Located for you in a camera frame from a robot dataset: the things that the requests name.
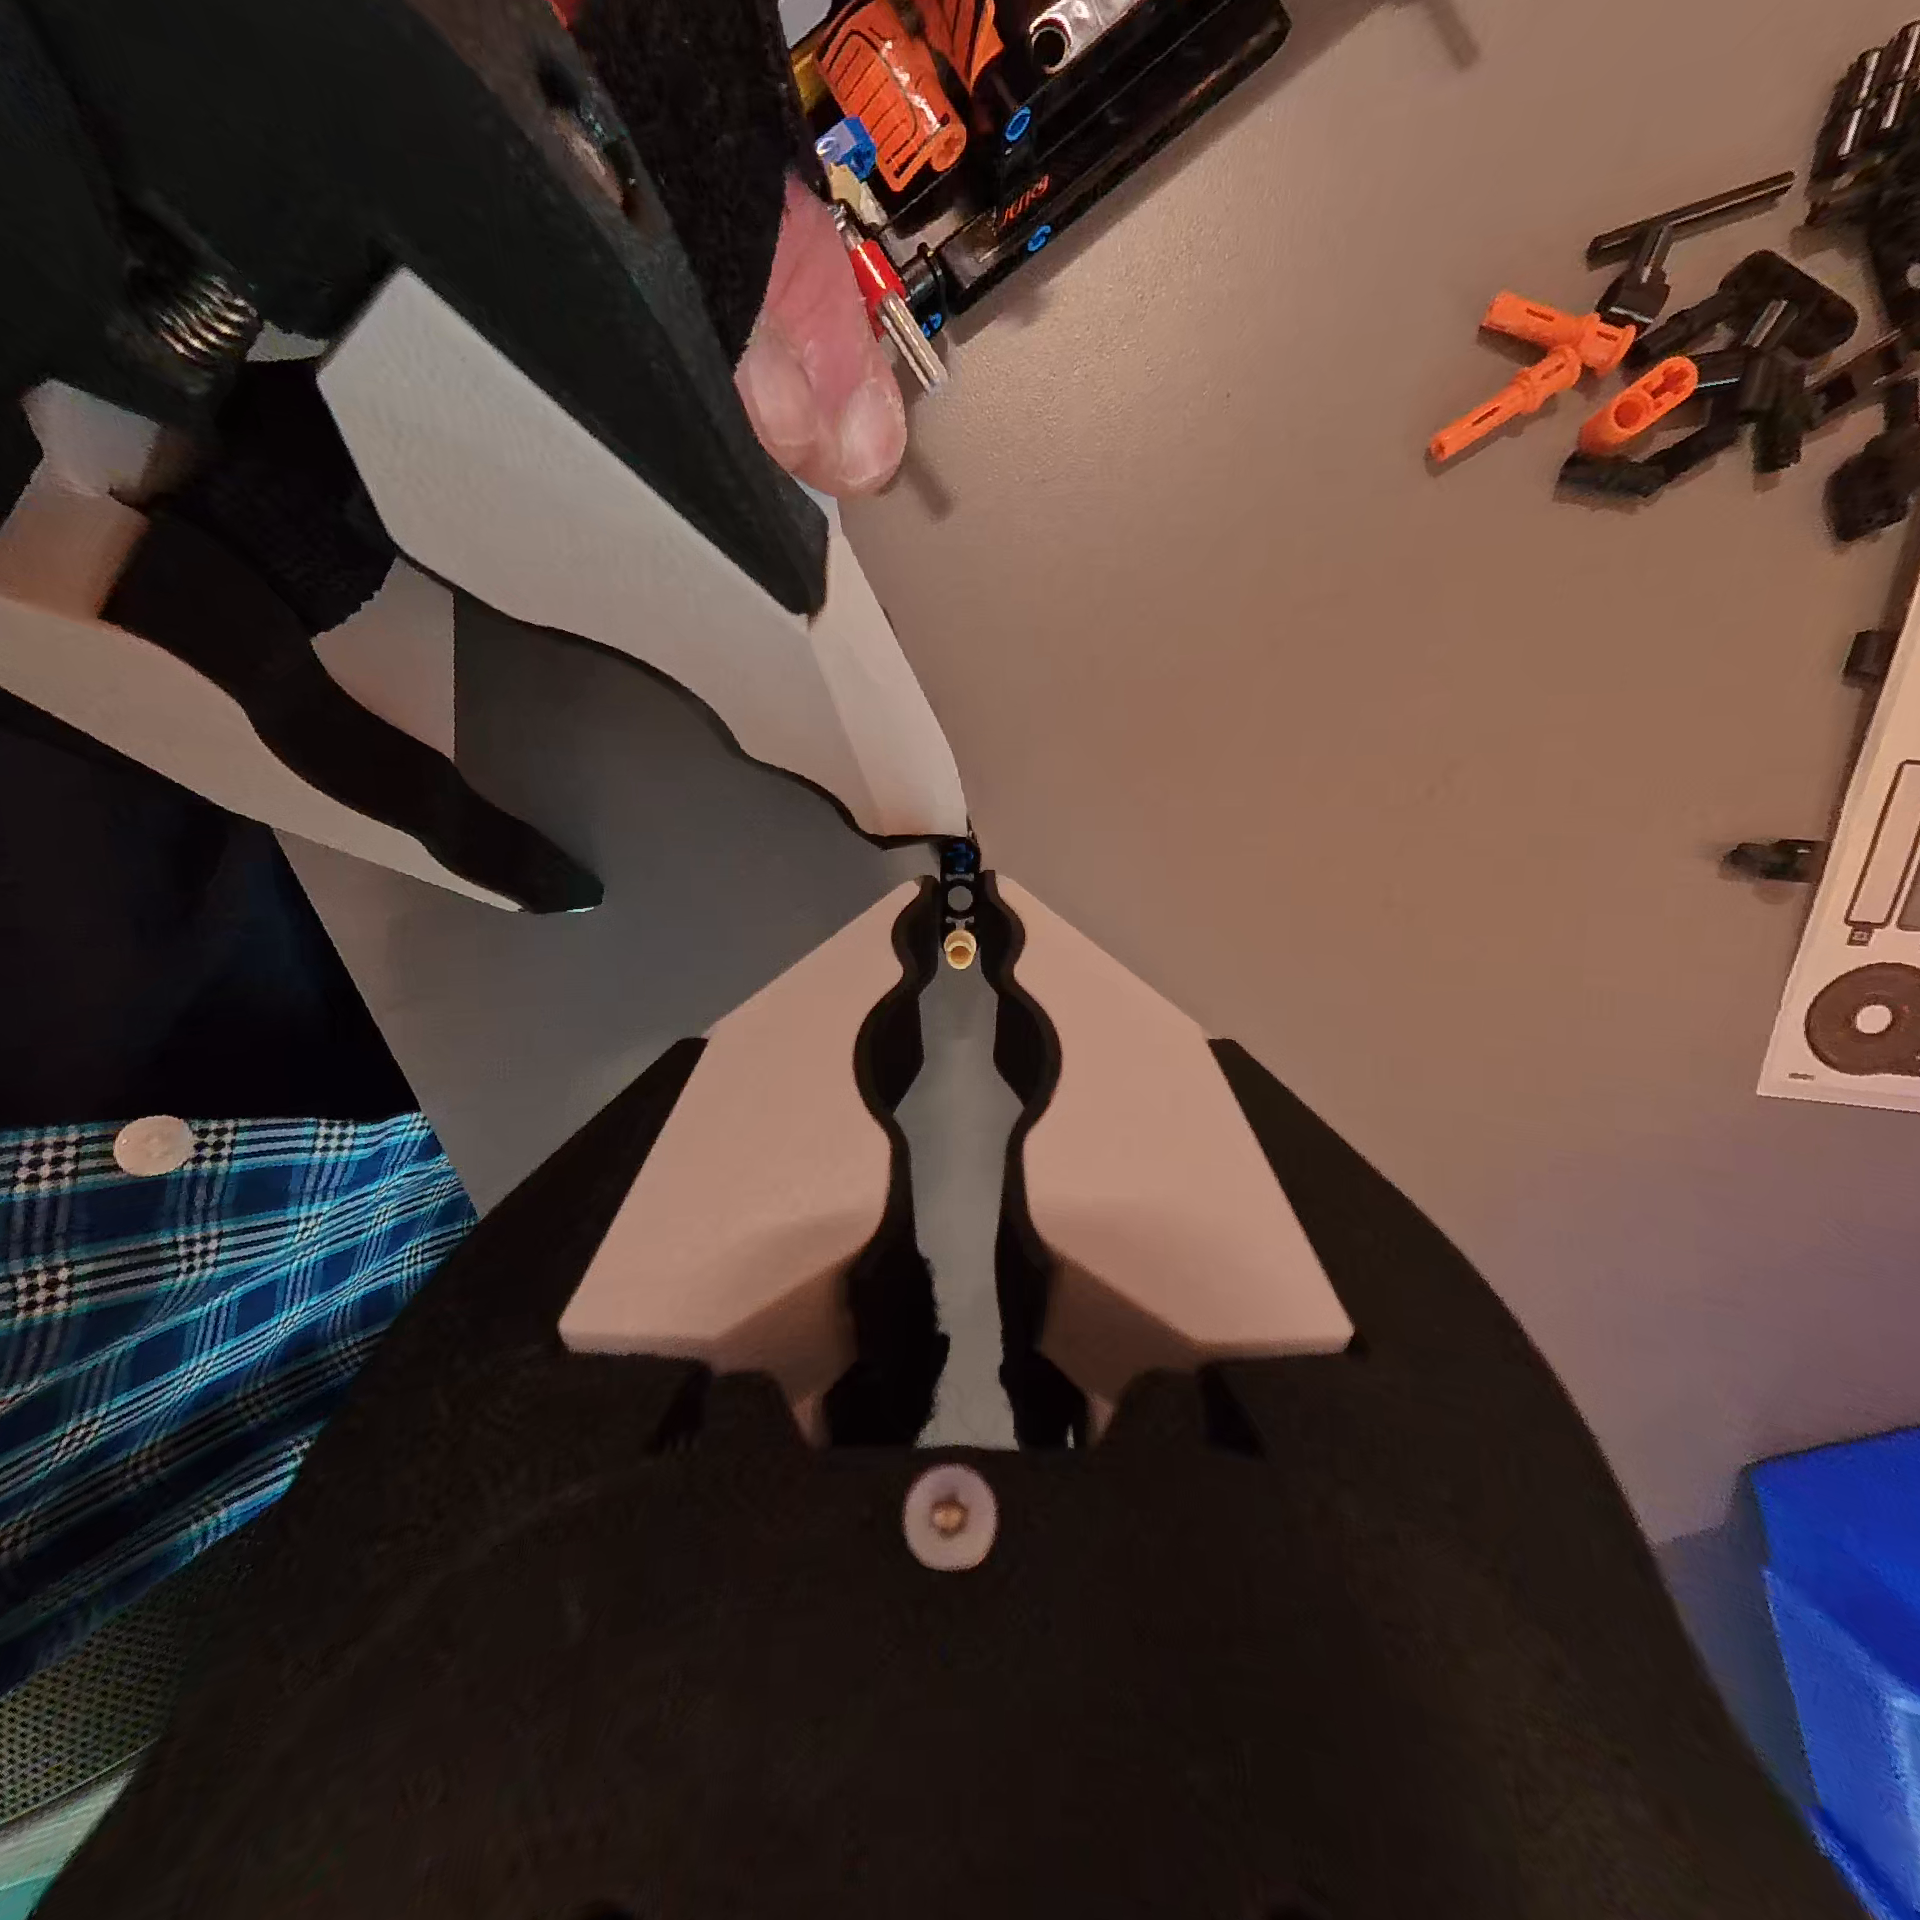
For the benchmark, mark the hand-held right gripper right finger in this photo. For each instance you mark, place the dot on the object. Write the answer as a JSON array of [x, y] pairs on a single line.
[[1185, 1201]]

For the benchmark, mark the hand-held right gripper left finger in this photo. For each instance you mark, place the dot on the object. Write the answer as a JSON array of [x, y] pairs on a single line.
[[721, 1201]]

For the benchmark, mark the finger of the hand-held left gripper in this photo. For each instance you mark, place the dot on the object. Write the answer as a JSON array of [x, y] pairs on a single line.
[[89, 644], [600, 511]]

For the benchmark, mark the lego car chassis assembly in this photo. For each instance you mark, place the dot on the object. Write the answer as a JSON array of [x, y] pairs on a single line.
[[901, 75]]

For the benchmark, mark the small black lego pin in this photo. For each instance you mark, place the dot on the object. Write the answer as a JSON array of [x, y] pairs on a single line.
[[1769, 859], [1866, 657]]

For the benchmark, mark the orange lego axle pin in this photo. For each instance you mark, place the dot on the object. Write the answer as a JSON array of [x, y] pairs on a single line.
[[1499, 408], [1545, 322]]

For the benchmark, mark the orange lego connector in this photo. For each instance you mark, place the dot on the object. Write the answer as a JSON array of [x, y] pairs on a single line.
[[1627, 412]]

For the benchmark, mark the pile of black lego pieces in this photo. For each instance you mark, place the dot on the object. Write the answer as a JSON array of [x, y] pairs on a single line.
[[1769, 316]]

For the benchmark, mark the black lego axle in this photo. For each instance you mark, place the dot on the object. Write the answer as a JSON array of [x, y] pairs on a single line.
[[1693, 212]]

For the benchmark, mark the person's left hand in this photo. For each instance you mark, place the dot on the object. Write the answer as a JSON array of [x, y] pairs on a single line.
[[819, 390]]

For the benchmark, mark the dark blue undershirt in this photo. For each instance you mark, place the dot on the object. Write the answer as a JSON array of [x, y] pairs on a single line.
[[149, 974]]

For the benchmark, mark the plaid shirt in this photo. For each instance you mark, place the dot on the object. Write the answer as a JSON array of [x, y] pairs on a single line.
[[224, 1320]]

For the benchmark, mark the sticker sheet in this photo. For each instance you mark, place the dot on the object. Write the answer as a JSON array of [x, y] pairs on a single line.
[[1845, 960]]

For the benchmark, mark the blue plastic bin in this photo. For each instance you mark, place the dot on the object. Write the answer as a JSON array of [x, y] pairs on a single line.
[[1845, 1651]]

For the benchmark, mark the grey mesh chair seat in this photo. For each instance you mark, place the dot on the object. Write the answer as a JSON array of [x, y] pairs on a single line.
[[89, 1724]]

